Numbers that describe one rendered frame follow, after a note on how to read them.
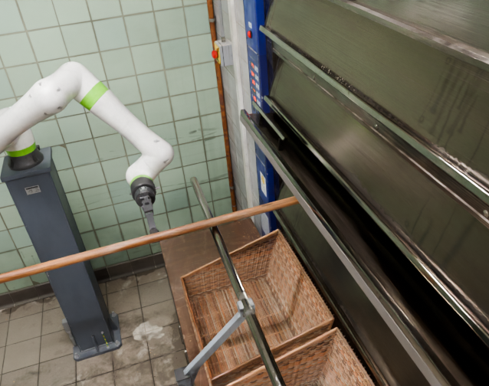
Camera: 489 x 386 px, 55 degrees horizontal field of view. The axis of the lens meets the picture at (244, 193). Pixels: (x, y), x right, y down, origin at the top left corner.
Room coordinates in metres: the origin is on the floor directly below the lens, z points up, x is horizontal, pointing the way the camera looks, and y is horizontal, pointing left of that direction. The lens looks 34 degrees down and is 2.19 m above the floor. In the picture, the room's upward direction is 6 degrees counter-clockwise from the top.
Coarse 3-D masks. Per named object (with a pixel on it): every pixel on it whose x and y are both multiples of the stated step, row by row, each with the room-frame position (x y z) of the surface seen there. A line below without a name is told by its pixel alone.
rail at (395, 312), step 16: (256, 128) 1.48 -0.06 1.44; (272, 144) 1.36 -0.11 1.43; (288, 176) 1.17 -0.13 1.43; (304, 192) 1.07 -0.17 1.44; (320, 208) 0.99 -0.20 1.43; (336, 240) 0.86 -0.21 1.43; (352, 256) 0.80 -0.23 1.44; (368, 272) 0.74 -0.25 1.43; (384, 288) 0.69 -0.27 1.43; (384, 304) 0.65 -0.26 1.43; (400, 320) 0.60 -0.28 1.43; (416, 336) 0.56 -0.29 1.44; (432, 352) 0.52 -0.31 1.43; (432, 368) 0.50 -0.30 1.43; (448, 384) 0.46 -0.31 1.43
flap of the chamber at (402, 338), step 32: (288, 128) 1.54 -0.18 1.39; (288, 160) 1.29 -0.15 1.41; (320, 192) 1.10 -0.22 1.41; (320, 224) 0.95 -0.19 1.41; (352, 224) 0.95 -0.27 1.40; (384, 256) 0.82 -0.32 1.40; (416, 288) 0.71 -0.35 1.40; (384, 320) 0.64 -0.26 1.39; (416, 320) 0.62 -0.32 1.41; (448, 320) 0.62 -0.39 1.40; (416, 352) 0.54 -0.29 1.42; (448, 352) 0.54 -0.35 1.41; (480, 352) 0.54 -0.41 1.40; (480, 384) 0.47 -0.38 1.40
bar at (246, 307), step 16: (208, 208) 1.40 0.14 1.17; (224, 256) 1.13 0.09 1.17; (240, 288) 0.98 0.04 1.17; (240, 304) 0.93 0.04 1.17; (240, 320) 0.91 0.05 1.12; (256, 320) 0.86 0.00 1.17; (224, 336) 0.90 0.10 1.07; (256, 336) 0.81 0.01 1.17; (208, 352) 0.89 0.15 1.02; (192, 368) 0.88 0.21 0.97; (272, 368) 0.71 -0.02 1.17; (192, 384) 0.88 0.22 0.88; (272, 384) 0.67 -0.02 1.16
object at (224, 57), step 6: (216, 42) 2.28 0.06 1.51; (228, 42) 2.26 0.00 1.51; (216, 48) 2.26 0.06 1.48; (222, 48) 2.22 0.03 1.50; (228, 48) 2.22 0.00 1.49; (222, 54) 2.22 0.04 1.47; (228, 54) 2.22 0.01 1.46; (216, 60) 2.29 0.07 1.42; (222, 60) 2.21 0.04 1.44; (228, 60) 2.22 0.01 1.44; (222, 66) 2.21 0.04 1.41
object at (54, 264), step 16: (256, 208) 1.32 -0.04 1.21; (272, 208) 1.33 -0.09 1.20; (192, 224) 1.27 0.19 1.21; (208, 224) 1.27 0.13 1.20; (128, 240) 1.22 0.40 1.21; (144, 240) 1.22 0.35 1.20; (80, 256) 1.17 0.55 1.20; (96, 256) 1.18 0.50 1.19; (16, 272) 1.13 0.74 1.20; (32, 272) 1.13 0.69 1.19
